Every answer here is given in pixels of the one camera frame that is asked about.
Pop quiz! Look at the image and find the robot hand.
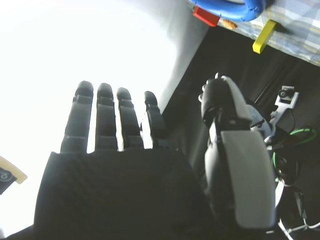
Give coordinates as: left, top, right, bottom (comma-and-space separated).
4, 73, 277, 240

